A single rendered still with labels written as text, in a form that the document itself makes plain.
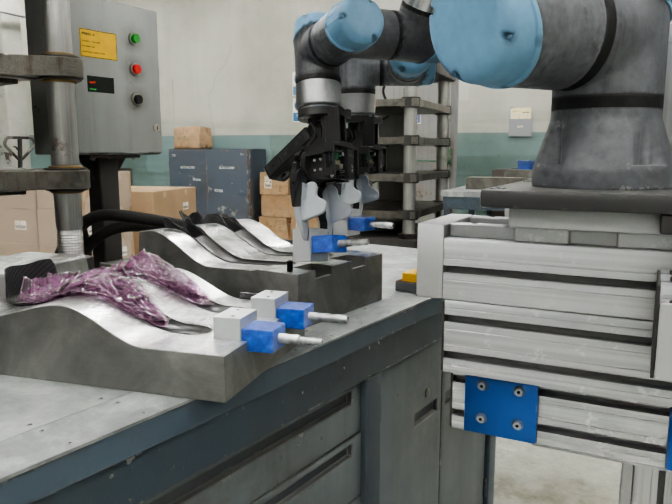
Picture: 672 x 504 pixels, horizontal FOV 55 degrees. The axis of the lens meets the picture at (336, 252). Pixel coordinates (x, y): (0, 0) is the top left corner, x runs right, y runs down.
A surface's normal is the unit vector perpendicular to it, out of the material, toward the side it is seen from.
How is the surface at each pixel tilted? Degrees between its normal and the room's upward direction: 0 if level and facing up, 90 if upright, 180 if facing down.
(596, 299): 90
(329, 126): 82
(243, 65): 90
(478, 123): 90
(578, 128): 72
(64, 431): 0
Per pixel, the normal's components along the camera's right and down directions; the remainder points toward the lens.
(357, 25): 0.45, -0.05
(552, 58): 0.36, 0.73
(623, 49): 0.42, 0.50
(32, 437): 0.00, -0.99
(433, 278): -0.44, 0.14
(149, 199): -0.25, 0.15
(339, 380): 0.82, 0.09
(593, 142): -0.46, -0.17
